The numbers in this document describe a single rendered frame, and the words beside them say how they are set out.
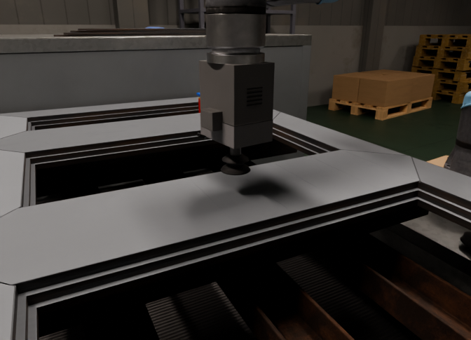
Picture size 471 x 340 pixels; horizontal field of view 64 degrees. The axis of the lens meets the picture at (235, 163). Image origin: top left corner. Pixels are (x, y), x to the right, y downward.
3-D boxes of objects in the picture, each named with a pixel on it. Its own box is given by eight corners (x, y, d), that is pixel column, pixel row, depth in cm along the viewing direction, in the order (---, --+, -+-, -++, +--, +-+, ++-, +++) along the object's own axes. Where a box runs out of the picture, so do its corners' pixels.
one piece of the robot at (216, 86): (175, 31, 48) (181, 153, 53) (212, 31, 41) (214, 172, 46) (237, 31, 53) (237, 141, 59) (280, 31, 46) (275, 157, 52)
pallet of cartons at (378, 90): (382, 99, 598) (386, 69, 582) (439, 109, 522) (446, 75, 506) (321, 108, 532) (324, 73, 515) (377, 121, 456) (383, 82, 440)
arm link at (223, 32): (227, 12, 42) (192, 15, 48) (228, 55, 43) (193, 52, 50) (278, 14, 46) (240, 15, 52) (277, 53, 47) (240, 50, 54)
